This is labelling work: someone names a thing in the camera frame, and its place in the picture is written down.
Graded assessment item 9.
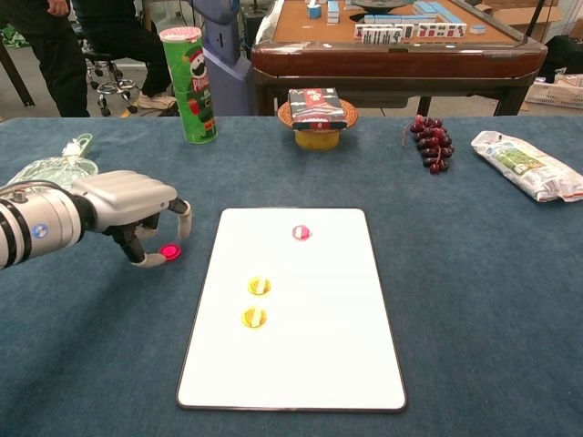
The dark printed carton box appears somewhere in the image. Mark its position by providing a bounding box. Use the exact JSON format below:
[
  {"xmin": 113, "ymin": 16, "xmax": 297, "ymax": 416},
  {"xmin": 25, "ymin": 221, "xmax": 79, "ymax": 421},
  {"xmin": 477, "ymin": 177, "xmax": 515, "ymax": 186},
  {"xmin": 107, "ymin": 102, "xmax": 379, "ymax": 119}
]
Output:
[{"xmin": 287, "ymin": 86, "xmax": 349, "ymax": 132}]

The green dustpan in plastic bag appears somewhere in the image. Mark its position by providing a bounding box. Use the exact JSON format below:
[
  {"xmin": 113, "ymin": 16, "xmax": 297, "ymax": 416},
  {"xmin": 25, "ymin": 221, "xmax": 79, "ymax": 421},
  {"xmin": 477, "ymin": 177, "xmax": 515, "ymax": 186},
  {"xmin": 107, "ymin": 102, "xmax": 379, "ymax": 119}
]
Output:
[{"xmin": 6, "ymin": 132, "xmax": 99, "ymax": 192}]

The yellow plastic cup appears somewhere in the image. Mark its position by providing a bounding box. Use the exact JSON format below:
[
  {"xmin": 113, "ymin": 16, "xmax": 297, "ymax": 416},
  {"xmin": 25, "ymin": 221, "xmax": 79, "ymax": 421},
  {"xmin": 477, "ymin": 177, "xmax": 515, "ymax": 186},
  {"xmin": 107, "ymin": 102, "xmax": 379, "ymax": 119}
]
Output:
[{"xmin": 293, "ymin": 128, "xmax": 341, "ymax": 152}]

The blue-backed mahjong tile row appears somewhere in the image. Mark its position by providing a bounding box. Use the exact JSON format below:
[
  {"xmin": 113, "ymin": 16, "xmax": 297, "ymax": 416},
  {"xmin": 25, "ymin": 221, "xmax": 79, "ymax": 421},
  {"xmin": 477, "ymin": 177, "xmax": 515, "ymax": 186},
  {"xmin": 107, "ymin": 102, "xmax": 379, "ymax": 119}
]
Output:
[{"xmin": 363, "ymin": 13, "xmax": 438, "ymax": 25}]

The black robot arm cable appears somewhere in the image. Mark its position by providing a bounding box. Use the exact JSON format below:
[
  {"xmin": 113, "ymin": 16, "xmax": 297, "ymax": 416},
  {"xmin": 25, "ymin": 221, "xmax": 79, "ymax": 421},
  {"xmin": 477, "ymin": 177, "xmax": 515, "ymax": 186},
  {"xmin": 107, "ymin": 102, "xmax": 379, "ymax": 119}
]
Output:
[{"xmin": 0, "ymin": 180, "xmax": 69, "ymax": 198}]

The slanted blue mahjong tile row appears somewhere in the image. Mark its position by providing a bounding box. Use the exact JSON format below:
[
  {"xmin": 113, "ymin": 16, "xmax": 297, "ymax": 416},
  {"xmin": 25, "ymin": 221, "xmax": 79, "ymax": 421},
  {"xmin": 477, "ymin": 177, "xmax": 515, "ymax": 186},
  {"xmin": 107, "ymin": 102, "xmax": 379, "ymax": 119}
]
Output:
[{"xmin": 413, "ymin": 0, "xmax": 456, "ymax": 24}]

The orange round chip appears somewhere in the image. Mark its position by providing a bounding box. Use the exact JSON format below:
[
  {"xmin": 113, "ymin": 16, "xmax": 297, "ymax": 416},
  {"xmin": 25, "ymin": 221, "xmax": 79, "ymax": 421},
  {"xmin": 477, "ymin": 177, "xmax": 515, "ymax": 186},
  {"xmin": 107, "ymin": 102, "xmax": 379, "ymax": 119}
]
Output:
[
  {"xmin": 240, "ymin": 306, "xmax": 269, "ymax": 330},
  {"xmin": 247, "ymin": 276, "xmax": 273, "ymax": 297}
]

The seated person in black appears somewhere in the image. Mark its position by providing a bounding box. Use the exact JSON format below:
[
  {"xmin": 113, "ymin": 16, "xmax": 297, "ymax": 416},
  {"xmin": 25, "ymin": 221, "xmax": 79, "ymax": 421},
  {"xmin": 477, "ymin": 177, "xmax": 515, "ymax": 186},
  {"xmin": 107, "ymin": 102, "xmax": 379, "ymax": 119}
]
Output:
[{"xmin": 72, "ymin": 0, "xmax": 177, "ymax": 110}]

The dark wooden table leg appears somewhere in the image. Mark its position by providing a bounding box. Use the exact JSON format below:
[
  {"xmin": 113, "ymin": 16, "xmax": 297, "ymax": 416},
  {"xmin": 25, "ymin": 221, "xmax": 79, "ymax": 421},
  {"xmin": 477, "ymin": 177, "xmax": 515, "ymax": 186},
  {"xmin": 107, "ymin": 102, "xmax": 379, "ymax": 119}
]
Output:
[{"xmin": 0, "ymin": 40, "xmax": 36, "ymax": 108}]

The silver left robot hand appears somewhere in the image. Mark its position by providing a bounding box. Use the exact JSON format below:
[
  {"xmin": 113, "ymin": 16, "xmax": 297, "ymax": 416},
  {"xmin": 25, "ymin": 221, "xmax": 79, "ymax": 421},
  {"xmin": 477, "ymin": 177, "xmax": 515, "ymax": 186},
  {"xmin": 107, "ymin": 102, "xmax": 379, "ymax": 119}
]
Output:
[{"xmin": 70, "ymin": 170, "xmax": 193, "ymax": 269}]

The face-up mahjong tile row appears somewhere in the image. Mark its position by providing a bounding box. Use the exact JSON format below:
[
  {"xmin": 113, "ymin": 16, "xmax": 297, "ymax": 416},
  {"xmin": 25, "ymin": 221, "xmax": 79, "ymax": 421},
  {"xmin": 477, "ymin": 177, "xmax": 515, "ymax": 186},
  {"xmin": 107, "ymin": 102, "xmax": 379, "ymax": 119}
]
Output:
[{"xmin": 354, "ymin": 22, "xmax": 467, "ymax": 46}]

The black tripod stand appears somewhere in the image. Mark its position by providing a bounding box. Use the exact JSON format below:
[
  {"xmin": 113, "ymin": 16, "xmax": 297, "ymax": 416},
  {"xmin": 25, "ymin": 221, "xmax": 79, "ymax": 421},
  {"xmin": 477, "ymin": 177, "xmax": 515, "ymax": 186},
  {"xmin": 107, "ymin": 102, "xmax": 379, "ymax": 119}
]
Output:
[{"xmin": 518, "ymin": 0, "xmax": 547, "ymax": 46}]

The white plastic crate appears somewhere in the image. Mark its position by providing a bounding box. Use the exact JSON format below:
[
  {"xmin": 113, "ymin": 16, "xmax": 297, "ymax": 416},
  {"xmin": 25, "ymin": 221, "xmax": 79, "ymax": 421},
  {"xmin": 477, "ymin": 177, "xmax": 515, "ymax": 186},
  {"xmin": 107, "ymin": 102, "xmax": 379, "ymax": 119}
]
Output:
[{"xmin": 526, "ymin": 76, "xmax": 583, "ymax": 105}]

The green Pringles can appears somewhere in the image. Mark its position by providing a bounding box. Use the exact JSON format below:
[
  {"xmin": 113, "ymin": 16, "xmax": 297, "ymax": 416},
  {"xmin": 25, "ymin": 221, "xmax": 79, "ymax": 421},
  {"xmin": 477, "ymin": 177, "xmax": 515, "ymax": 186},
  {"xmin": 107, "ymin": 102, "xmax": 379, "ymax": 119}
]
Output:
[{"xmin": 159, "ymin": 25, "xmax": 220, "ymax": 146}]

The brown cardboard box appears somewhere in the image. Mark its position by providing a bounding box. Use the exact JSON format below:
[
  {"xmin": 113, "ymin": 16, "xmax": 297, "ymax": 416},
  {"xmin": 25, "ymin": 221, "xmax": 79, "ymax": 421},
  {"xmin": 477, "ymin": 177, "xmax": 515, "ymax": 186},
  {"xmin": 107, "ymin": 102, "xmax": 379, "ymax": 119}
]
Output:
[{"xmin": 482, "ymin": 0, "xmax": 564, "ymax": 24}]

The white rectangular board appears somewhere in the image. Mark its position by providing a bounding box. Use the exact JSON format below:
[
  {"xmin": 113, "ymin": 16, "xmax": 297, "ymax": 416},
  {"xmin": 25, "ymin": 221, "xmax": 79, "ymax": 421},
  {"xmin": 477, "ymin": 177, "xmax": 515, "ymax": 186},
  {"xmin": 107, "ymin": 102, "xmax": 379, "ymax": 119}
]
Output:
[{"xmin": 175, "ymin": 208, "xmax": 409, "ymax": 414}]

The brown mahjong table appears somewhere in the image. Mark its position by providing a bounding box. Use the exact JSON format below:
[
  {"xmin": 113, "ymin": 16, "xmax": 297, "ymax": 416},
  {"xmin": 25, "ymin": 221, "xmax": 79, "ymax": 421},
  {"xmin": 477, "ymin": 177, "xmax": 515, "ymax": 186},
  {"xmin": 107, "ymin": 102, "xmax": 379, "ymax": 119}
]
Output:
[{"xmin": 250, "ymin": 0, "xmax": 549, "ymax": 117}]

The dark round bowl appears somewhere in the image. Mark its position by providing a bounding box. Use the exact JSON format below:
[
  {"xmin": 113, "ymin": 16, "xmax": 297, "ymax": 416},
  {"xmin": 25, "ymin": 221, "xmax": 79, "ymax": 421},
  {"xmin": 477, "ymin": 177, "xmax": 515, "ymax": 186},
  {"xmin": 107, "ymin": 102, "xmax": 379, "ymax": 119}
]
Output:
[{"xmin": 350, "ymin": 0, "xmax": 411, "ymax": 13}]

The brown woven basket plate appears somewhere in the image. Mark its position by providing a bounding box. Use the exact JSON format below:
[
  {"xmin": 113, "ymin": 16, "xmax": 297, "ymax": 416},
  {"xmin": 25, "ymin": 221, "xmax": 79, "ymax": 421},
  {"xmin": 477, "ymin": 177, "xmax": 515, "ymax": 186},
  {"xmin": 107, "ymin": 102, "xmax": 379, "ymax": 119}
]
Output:
[{"xmin": 277, "ymin": 99, "xmax": 360, "ymax": 133}]

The black chrome swivel stool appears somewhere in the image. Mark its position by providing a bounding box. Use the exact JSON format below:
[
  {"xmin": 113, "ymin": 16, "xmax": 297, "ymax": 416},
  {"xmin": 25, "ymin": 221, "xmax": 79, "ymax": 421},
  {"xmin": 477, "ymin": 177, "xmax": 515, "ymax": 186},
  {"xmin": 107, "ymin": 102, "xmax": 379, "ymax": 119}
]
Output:
[{"xmin": 81, "ymin": 40, "xmax": 140, "ymax": 117}]

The white green snack bag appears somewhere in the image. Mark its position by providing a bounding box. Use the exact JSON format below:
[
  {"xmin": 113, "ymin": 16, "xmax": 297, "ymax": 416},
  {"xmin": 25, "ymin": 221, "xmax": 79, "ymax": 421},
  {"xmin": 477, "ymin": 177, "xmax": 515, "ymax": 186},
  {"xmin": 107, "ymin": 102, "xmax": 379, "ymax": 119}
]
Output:
[{"xmin": 470, "ymin": 130, "xmax": 583, "ymax": 203}]

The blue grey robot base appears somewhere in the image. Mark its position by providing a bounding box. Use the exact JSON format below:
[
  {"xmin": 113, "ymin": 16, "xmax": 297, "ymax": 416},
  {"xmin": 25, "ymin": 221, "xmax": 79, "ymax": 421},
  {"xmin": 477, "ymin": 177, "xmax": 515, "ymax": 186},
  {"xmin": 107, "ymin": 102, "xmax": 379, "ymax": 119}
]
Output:
[{"xmin": 189, "ymin": 0, "xmax": 252, "ymax": 117}]

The standing person in black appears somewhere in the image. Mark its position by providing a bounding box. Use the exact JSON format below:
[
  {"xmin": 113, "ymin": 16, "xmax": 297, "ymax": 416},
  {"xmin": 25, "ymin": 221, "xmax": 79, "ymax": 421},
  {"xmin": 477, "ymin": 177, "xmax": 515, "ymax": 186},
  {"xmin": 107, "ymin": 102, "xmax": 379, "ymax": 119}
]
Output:
[{"xmin": 0, "ymin": 0, "xmax": 91, "ymax": 118}]

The black bag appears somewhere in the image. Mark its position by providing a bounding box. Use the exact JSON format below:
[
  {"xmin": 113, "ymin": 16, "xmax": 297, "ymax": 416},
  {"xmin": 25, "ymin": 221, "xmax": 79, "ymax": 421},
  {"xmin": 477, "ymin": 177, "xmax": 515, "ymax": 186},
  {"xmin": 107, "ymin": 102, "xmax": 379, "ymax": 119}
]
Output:
[{"xmin": 541, "ymin": 35, "xmax": 583, "ymax": 86}]

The dark red grape bunch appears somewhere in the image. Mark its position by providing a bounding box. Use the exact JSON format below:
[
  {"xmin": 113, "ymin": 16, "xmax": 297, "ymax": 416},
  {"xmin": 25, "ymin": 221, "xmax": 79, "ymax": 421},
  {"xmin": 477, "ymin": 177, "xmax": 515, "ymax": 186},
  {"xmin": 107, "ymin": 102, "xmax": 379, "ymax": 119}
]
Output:
[{"xmin": 401, "ymin": 115, "xmax": 455, "ymax": 176}]

